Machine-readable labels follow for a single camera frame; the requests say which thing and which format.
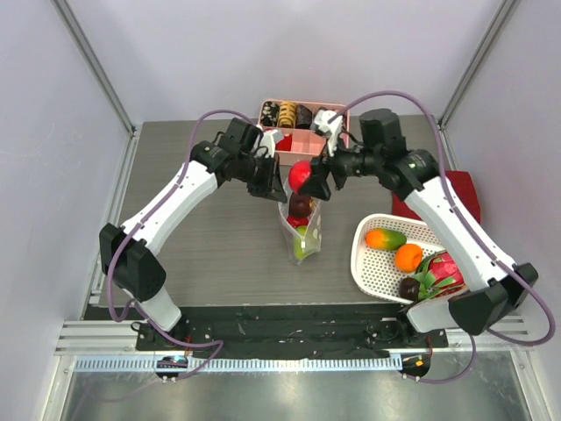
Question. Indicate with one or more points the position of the dark brown sock roll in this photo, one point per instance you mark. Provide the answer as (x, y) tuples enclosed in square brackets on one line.
[(303, 117)]

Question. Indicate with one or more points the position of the yellow black patterned roll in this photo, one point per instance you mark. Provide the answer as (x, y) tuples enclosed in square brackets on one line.
[(287, 114)]

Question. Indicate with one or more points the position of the red apple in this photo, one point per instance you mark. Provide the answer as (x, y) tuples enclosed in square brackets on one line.
[(299, 174)]

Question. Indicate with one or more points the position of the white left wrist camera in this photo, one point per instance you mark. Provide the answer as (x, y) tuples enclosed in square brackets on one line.
[(268, 142)]

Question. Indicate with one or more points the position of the green pear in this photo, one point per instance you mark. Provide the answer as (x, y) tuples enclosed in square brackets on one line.
[(306, 242)]

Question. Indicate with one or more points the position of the dark purple plum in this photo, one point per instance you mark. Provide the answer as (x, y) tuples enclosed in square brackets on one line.
[(300, 206)]

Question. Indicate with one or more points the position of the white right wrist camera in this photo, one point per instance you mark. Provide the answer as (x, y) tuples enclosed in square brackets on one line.
[(328, 125)]

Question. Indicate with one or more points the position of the black floral sock roll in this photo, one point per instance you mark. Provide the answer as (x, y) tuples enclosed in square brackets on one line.
[(269, 114)]

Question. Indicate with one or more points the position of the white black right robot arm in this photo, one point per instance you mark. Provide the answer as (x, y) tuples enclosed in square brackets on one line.
[(489, 274)]

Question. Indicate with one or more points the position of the white slotted cable duct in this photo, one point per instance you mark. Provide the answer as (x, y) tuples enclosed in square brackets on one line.
[(168, 364)]

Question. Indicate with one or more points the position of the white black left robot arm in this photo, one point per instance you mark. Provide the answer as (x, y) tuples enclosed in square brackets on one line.
[(243, 152)]

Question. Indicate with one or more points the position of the orange green mango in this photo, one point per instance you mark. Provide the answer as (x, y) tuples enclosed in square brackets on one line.
[(384, 239)]

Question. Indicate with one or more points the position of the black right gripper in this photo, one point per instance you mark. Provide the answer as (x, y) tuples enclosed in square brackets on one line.
[(332, 167)]

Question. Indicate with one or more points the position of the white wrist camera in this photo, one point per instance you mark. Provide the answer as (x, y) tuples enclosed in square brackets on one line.
[(328, 125), (268, 142)]

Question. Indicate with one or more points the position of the folded red cloth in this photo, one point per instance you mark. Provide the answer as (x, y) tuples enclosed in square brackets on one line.
[(463, 185)]

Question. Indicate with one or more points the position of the clear polka dot zip bag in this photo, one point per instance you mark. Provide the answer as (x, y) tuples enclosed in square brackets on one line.
[(289, 232)]

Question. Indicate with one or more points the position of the orange tangerine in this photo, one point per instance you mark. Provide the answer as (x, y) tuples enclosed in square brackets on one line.
[(408, 258)]

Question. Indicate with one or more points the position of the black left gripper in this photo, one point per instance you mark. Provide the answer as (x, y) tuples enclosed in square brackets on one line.
[(270, 188)]

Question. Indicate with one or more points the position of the pink dragon fruit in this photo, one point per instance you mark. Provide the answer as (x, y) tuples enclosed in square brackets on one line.
[(438, 275)]

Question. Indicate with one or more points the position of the pink divided organizer box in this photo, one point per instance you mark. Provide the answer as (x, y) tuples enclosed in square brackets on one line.
[(305, 143)]

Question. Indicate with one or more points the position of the white perforated fruit basket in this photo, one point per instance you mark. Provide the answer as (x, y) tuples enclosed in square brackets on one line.
[(374, 270)]

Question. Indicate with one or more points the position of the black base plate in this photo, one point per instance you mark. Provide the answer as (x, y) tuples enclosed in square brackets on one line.
[(297, 332)]

